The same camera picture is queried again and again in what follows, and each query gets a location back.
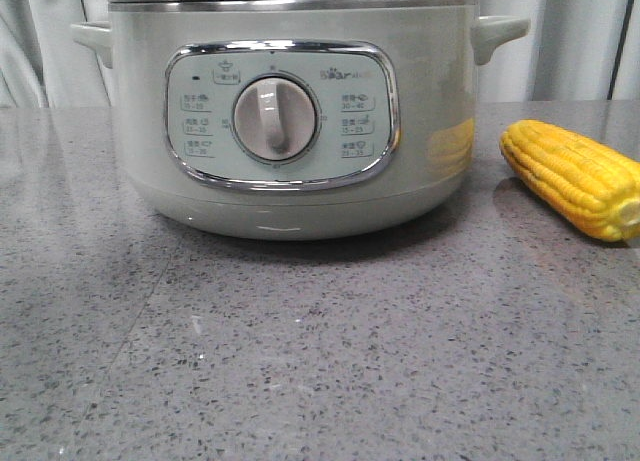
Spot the white pleated curtain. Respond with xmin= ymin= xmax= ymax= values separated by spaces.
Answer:
xmin=1 ymin=0 xmax=639 ymax=108

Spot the pale green electric cooking pot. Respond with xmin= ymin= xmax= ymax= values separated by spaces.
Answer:
xmin=71 ymin=3 xmax=529 ymax=240

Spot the yellow corn cob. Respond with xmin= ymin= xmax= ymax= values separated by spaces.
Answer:
xmin=500 ymin=120 xmax=639 ymax=242

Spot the beige round timer knob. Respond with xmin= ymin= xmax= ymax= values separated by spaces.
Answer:
xmin=233 ymin=77 xmax=317 ymax=162

